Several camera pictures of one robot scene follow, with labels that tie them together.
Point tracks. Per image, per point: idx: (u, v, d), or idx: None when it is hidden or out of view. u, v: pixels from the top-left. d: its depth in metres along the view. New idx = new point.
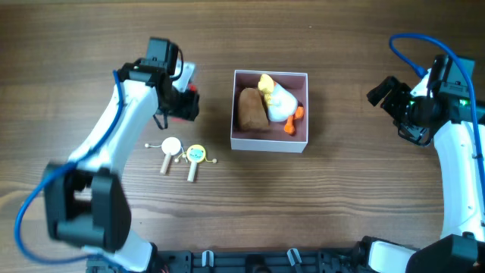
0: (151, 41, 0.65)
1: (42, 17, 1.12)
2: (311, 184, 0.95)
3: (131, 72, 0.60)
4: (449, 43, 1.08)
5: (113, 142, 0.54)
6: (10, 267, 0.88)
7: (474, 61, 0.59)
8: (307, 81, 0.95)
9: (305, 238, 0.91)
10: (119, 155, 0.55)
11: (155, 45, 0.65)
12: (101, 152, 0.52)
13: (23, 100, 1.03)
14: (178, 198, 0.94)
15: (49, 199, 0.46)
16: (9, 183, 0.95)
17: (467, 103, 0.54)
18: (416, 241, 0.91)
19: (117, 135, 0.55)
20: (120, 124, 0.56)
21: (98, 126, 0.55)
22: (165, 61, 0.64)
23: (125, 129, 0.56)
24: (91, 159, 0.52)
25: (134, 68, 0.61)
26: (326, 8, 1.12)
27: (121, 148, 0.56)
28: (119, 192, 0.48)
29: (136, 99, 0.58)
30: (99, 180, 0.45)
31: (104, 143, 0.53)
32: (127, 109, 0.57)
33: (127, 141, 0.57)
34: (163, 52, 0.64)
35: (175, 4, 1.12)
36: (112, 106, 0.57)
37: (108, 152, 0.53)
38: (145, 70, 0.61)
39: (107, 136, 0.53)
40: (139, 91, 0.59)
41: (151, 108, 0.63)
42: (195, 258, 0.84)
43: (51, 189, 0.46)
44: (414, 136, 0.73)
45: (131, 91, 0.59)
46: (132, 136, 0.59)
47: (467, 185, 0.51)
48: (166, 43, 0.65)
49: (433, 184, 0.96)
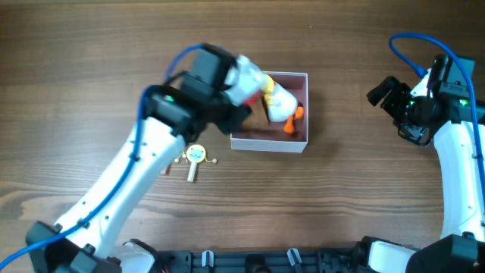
0: (201, 52, 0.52)
1: (42, 17, 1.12)
2: (311, 185, 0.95)
3: (158, 106, 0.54)
4: (449, 43, 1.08)
5: (108, 214, 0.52)
6: (10, 267, 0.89)
7: (473, 61, 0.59)
8: (307, 81, 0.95)
9: (304, 238, 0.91)
10: (118, 219, 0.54)
11: (206, 61, 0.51)
12: (93, 222, 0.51)
13: (23, 100, 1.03)
14: (178, 198, 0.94)
15: (33, 257, 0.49)
16: (9, 184, 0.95)
17: (467, 103, 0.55)
18: (416, 241, 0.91)
19: (118, 199, 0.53)
20: (124, 186, 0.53)
21: (104, 181, 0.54)
22: (210, 86, 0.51)
23: (128, 192, 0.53)
24: (82, 227, 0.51)
25: (167, 98, 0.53)
26: (326, 8, 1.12)
27: (120, 212, 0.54)
28: (101, 270, 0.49)
29: (149, 157, 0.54)
30: (79, 265, 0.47)
31: (100, 213, 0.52)
32: (137, 165, 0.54)
33: (132, 199, 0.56)
34: (210, 73, 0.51)
35: (175, 4, 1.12)
36: (124, 158, 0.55)
37: (101, 224, 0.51)
38: (180, 102, 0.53)
39: (102, 205, 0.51)
40: (158, 142, 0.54)
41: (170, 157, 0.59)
42: (195, 258, 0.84)
43: (35, 252, 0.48)
44: (414, 136, 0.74)
45: (149, 139, 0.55)
46: (140, 190, 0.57)
47: (467, 185, 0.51)
48: (215, 59, 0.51)
49: (433, 184, 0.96)
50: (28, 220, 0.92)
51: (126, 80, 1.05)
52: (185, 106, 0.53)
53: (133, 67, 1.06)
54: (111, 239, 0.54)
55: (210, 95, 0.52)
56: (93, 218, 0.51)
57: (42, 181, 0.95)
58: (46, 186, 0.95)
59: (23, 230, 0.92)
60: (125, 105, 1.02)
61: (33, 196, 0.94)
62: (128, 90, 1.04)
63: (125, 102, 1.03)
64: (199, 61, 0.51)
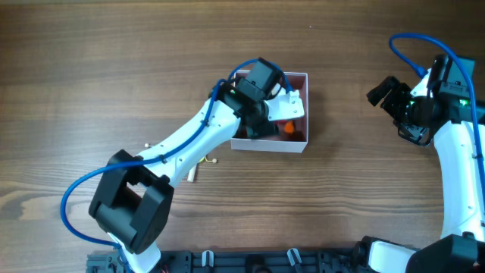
0: (258, 64, 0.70)
1: (42, 17, 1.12)
2: (311, 184, 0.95)
3: (226, 95, 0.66)
4: (449, 43, 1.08)
5: (182, 157, 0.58)
6: (10, 267, 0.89)
7: (473, 61, 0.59)
8: (308, 81, 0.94)
9: (305, 238, 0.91)
10: (182, 171, 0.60)
11: (262, 70, 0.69)
12: (169, 162, 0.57)
13: (23, 100, 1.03)
14: (178, 198, 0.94)
15: (107, 180, 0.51)
16: (9, 183, 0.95)
17: (467, 103, 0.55)
18: (416, 241, 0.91)
19: (188, 152, 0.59)
20: (195, 142, 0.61)
21: (179, 134, 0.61)
22: (261, 89, 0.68)
23: (197, 148, 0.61)
24: (158, 165, 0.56)
25: (231, 93, 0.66)
26: (326, 8, 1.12)
27: (186, 164, 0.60)
28: (164, 208, 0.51)
29: (219, 123, 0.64)
30: (155, 192, 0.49)
31: (176, 155, 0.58)
32: (207, 129, 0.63)
33: (194, 159, 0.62)
34: (264, 81, 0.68)
35: (176, 4, 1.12)
36: (196, 121, 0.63)
37: (176, 164, 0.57)
38: (239, 98, 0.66)
39: (179, 149, 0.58)
40: (225, 115, 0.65)
41: (227, 133, 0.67)
42: (195, 258, 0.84)
43: (114, 173, 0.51)
44: (414, 136, 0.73)
45: (218, 113, 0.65)
46: (200, 155, 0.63)
47: (467, 185, 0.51)
48: (271, 71, 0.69)
49: (434, 184, 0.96)
50: (28, 220, 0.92)
51: (126, 80, 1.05)
52: (242, 101, 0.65)
53: (133, 67, 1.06)
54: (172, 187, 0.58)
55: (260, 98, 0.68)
56: (170, 157, 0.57)
57: (42, 180, 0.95)
58: (46, 186, 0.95)
59: (23, 230, 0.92)
60: (125, 105, 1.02)
61: (33, 196, 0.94)
62: (128, 89, 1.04)
63: (125, 102, 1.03)
64: (258, 71, 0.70)
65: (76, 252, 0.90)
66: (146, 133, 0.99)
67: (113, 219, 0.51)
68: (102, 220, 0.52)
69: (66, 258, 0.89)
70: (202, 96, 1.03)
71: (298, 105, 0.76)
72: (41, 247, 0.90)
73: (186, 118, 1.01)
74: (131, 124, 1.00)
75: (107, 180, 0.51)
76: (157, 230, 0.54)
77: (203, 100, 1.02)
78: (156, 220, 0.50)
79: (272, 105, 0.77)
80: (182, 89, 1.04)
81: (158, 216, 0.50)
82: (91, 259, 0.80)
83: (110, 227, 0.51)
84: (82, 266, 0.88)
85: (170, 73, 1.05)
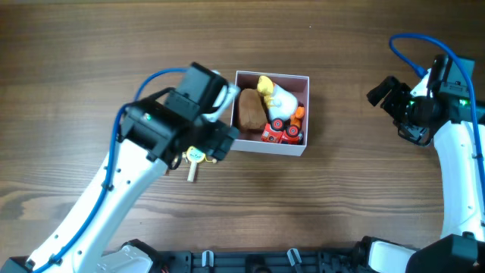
0: (192, 69, 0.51)
1: (42, 17, 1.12)
2: (311, 185, 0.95)
3: (138, 123, 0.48)
4: (449, 44, 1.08)
5: (81, 249, 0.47)
6: None
7: (474, 63, 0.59)
8: (308, 84, 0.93)
9: (305, 238, 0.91)
10: (95, 255, 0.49)
11: (196, 76, 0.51)
12: (65, 259, 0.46)
13: (23, 101, 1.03)
14: (178, 199, 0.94)
15: None
16: (9, 184, 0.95)
17: (467, 103, 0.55)
18: (416, 241, 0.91)
19: (88, 234, 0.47)
20: (95, 218, 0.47)
21: (76, 213, 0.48)
22: (198, 103, 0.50)
23: (100, 224, 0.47)
24: (51, 268, 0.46)
25: (145, 117, 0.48)
26: (326, 8, 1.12)
27: (98, 246, 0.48)
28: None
29: (126, 181, 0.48)
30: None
31: (73, 247, 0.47)
32: (111, 196, 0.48)
33: (108, 235, 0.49)
34: (200, 91, 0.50)
35: (175, 4, 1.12)
36: (95, 188, 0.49)
37: (75, 258, 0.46)
38: (162, 120, 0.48)
39: (73, 242, 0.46)
40: (132, 167, 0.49)
41: (151, 179, 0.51)
42: (195, 258, 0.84)
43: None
44: (414, 136, 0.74)
45: (124, 164, 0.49)
46: (116, 224, 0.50)
47: (467, 184, 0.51)
48: (208, 78, 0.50)
49: (433, 184, 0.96)
50: (28, 220, 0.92)
51: (126, 80, 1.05)
52: (166, 125, 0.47)
53: (133, 67, 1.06)
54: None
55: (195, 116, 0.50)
56: (65, 255, 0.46)
57: (42, 181, 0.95)
58: (46, 186, 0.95)
59: (23, 230, 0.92)
60: None
61: (33, 196, 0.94)
62: (128, 90, 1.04)
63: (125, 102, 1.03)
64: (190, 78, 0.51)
65: None
66: None
67: None
68: None
69: None
70: None
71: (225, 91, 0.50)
72: None
73: None
74: None
75: None
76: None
77: None
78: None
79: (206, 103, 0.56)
80: None
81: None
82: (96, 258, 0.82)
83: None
84: None
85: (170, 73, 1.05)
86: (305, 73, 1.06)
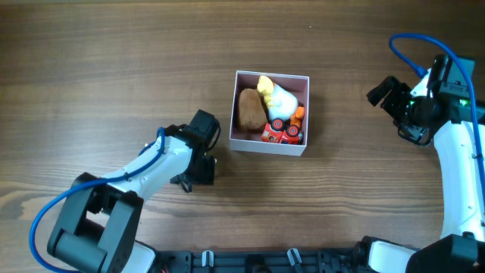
0: (198, 114, 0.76)
1: (42, 17, 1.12)
2: (311, 184, 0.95)
3: (176, 133, 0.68)
4: (449, 43, 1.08)
5: (145, 177, 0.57)
6: (9, 267, 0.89)
7: (474, 62, 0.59)
8: (308, 84, 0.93)
9: (305, 238, 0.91)
10: (147, 192, 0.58)
11: (203, 118, 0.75)
12: (134, 181, 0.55)
13: (23, 101, 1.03)
14: (178, 199, 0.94)
15: (70, 204, 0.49)
16: (9, 183, 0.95)
17: (467, 103, 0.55)
18: (416, 241, 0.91)
19: (151, 171, 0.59)
20: (156, 163, 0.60)
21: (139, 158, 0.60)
22: (206, 133, 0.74)
23: (158, 169, 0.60)
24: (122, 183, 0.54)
25: (179, 131, 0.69)
26: (326, 8, 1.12)
27: (150, 186, 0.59)
28: (136, 223, 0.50)
29: (175, 152, 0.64)
30: (126, 202, 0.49)
31: (140, 174, 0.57)
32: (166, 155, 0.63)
33: (154, 184, 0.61)
34: (205, 126, 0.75)
35: (175, 4, 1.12)
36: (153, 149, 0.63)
37: (140, 183, 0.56)
38: (188, 134, 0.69)
39: (142, 169, 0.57)
40: (179, 145, 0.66)
41: (179, 166, 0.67)
42: (195, 258, 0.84)
43: (79, 195, 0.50)
44: (414, 136, 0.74)
45: (173, 142, 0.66)
46: (160, 181, 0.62)
47: (467, 185, 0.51)
48: (210, 118, 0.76)
49: (433, 184, 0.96)
50: (28, 220, 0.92)
51: (126, 80, 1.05)
52: (192, 139, 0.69)
53: (133, 67, 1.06)
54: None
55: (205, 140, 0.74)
56: (135, 177, 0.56)
57: (42, 180, 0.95)
58: (47, 186, 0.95)
59: (23, 230, 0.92)
60: (125, 105, 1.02)
61: (33, 196, 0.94)
62: (128, 90, 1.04)
63: (125, 102, 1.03)
64: (197, 120, 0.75)
65: None
66: (146, 133, 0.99)
67: (76, 250, 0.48)
68: (62, 253, 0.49)
69: None
70: (202, 95, 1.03)
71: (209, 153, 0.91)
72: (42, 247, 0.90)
73: (186, 117, 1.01)
74: (131, 124, 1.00)
75: (70, 203, 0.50)
76: (126, 255, 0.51)
77: (203, 100, 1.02)
78: (126, 236, 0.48)
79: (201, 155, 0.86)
80: (182, 89, 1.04)
81: (130, 228, 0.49)
82: None
83: (73, 259, 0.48)
84: None
85: (170, 73, 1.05)
86: (305, 73, 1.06)
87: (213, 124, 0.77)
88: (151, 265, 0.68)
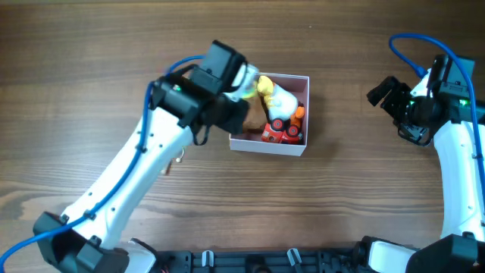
0: (212, 46, 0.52)
1: (42, 17, 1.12)
2: (311, 185, 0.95)
3: (170, 90, 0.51)
4: (449, 44, 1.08)
5: (114, 206, 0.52)
6: (10, 267, 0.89)
7: (473, 62, 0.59)
8: (308, 84, 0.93)
9: (304, 238, 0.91)
10: (123, 214, 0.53)
11: (217, 54, 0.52)
12: (98, 216, 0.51)
13: (23, 101, 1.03)
14: (178, 199, 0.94)
15: (41, 245, 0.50)
16: (9, 184, 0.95)
17: (467, 103, 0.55)
18: (416, 241, 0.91)
19: (119, 198, 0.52)
20: (127, 183, 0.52)
21: (110, 174, 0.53)
22: (220, 82, 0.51)
23: (130, 191, 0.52)
24: (86, 224, 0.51)
25: (173, 87, 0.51)
26: (326, 8, 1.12)
27: (127, 205, 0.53)
28: (107, 262, 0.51)
29: (155, 150, 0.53)
30: (87, 256, 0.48)
31: (105, 205, 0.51)
32: (145, 156, 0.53)
33: (136, 196, 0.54)
34: (220, 69, 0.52)
35: (176, 4, 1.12)
36: (128, 154, 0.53)
37: (105, 219, 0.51)
38: (187, 91, 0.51)
39: (108, 199, 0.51)
40: (166, 133, 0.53)
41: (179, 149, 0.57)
42: (195, 258, 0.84)
43: (43, 241, 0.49)
44: (414, 136, 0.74)
45: (157, 129, 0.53)
46: (144, 187, 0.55)
47: (467, 185, 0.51)
48: (228, 55, 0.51)
49: (433, 184, 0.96)
50: (28, 220, 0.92)
51: (126, 80, 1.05)
52: (195, 96, 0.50)
53: (133, 67, 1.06)
54: (114, 239, 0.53)
55: (218, 91, 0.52)
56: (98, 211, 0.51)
57: (42, 181, 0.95)
58: (46, 186, 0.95)
59: (23, 230, 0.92)
60: (125, 105, 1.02)
61: (33, 196, 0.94)
62: (128, 90, 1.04)
63: (125, 102, 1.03)
64: (212, 56, 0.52)
65: None
66: None
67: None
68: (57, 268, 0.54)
69: None
70: None
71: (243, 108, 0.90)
72: (41, 248, 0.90)
73: None
74: (131, 124, 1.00)
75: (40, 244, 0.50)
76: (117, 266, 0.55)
77: None
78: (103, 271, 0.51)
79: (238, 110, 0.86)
80: None
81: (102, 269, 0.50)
82: None
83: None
84: None
85: None
86: (305, 73, 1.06)
87: (251, 81, 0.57)
88: (150, 268, 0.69)
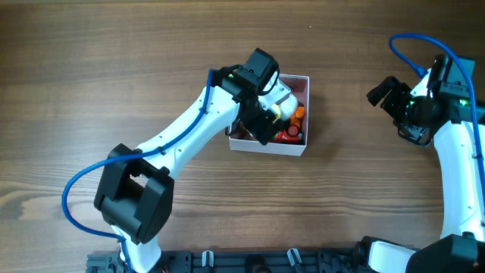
0: (256, 52, 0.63)
1: (42, 17, 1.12)
2: (311, 185, 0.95)
3: (223, 80, 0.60)
4: (449, 43, 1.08)
5: (181, 148, 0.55)
6: (10, 267, 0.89)
7: (473, 61, 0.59)
8: (308, 84, 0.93)
9: (305, 238, 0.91)
10: (183, 162, 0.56)
11: (260, 59, 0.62)
12: (168, 153, 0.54)
13: (23, 101, 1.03)
14: (178, 199, 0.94)
15: (107, 172, 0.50)
16: (9, 183, 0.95)
17: (467, 103, 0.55)
18: (417, 241, 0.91)
19: (186, 142, 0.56)
20: (193, 131, 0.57)
21: (178, 123, 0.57)
22: (259, 79, 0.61)
23: (195, 138, 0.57)
24: (157, 158, 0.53)
25: (229, 76, 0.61)
26: (326, 8, 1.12)
27: (186, 157, 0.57)
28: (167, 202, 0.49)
29: (217, 111, 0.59)
30: (155, 183, 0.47)
31: (175, 145, 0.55)
32: (206, 117, 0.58)
33: (194, 149, 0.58)
34: (261, 70, 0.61)
35: (176, 4, 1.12)
36: (194, 110, 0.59)
37: (174, 157, 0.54)
38: (237, 82, 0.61)
39: (179, 139, 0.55)
40: (223, 100, 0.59)
41: (225, 120, 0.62)
42: (195, 258, 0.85)
43: (113, 167, 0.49)
44: (414, 136, 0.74)
45: (217, 98, 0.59)
46: (200, 144, 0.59)
47: (467, 185, 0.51)
48: (269, 61, 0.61)
49: (433, 184, 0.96)
50: (29, 220, 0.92)
51: (126, 80, 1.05)
52: (241, 86, 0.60)
53: (133, 67, 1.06)
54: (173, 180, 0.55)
55: (258, 86, 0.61)
56: (169, 149, 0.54)
57: (42, 180, 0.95)
58: (47, 186, 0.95)
59: (23, 230, 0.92)
60: (125, 105, 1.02)
61: (33, 196, 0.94)
62: (128, 90, 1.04)
63: (125, 102, 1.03)
64: (255, 61, 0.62)
65: (76, 251, 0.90)
66: (146, 133, 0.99)
67: (116, 214, 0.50)
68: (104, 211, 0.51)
69: (67, 256, 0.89)
70: None
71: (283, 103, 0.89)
72: (42, 247, 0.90)
73: None
74: (131, 124, 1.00)
75: (107, 172, 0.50)
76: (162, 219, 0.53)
77: None
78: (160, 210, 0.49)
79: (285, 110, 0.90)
80: (182, 89, 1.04)
81: (161, 206, 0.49)
82: (91, 260, 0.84)
83: (113, 219, 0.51)
84: (82, 267, 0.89)
85: (170, 73, 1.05)
86: (305, 73, 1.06)
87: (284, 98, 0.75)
88: (155, 262, 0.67)
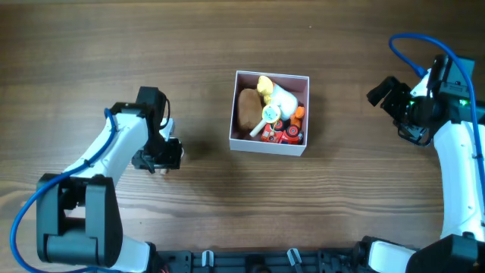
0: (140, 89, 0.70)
1: (42, 17, 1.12)
2: (311, 184, 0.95)
3: (123, 108, 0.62)
4: (449, 43, 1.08)
5: (107, 158, 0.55)
6: (9, 267, 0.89)
7: (474, 62, 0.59)
8: (308, 85, 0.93)
9: (305, 238, 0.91)
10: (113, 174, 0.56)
11: (146, 92, 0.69)
12: (96, 165, 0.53)
13: (23, 101, 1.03)
14: (178, 198, 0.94)
15: (43, 205, 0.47)
16: (9, 184, 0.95)
17: (467, 103, 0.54)
18: (417, 241, 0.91)
19: (109, 154, 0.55)
20: (112, 146, 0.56)
21: (93, 145, 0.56)
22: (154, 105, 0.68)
23: (117, 150, 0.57)
24: (85, 171, 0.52)
25: (125, 105, 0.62)
26: (326, 8, 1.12)
27: (115, 164, 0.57)
28: (114, 201, 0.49)
29: (128, 127, 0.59)
30: (94, 186, 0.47)
31: (101, 157, 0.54)
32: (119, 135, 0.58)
33: (118, 163, 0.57)
34: (152, 99, 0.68)
35: (176, 4, 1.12)
36: (104, 133, 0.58)
37: (104, 165, 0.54)
38: (135, 106, 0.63)
39: (101, 152, 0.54)
40: (129, 120, 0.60)
41: (140, 138, 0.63)
42: (195, 258, 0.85)
43: (46, 196, 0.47)
44: (414, 136, 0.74)
45: (123, 120, 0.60)
46: (123, 159, 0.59)
47: (467, 184, 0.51)
48: (155, 90, 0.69)
49: (434, 185, 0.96)
50: (28, 220, 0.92)
51: (126, 80, 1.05)
52: (139, 108, 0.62)
53: (133, 67, 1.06)
54: None
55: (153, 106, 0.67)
56: (95, 161, 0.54)
57: None
58: None
59: (23, 230, 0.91)
60: None
61: None
62: (128, 90, 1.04)
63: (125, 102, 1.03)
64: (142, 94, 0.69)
65: None
66: None
67: (67, 246, 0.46)
68: (54, 256, 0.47)
69: None
70: (202, 96, 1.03)
71: (276, 102, 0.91)
72: None
73: (186, 117, 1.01)
74: None
75: (42, 205, 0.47)
76: (117, 234, 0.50)
77: (203, 100, 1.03)
78: (111, 215, 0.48)
79: (283, 108, 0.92)
80: (183, 89, 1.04)
81: (110, 211, 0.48)
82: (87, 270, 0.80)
83: (67, 257, 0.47)
84: None
85: (170, 73, 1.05)
86: (305, 73, 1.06)
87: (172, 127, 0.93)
88: (146, 255, 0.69)
